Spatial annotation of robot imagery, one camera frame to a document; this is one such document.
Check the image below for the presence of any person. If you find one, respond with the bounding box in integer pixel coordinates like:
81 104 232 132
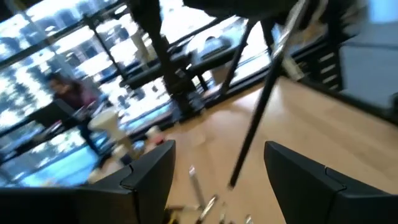
46 72 102 156

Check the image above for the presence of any white dome-top metal stand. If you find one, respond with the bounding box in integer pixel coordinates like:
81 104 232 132
88 108 139 158

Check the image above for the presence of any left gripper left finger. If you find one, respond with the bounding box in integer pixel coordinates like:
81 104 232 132
88 139 177 224

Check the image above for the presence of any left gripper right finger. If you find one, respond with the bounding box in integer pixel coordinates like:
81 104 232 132
264 140 384 224

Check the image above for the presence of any small pink paint bottle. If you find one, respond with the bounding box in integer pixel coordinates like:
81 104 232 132
146 125 166 147

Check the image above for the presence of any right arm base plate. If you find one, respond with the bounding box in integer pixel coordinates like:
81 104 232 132
167 88 206 121

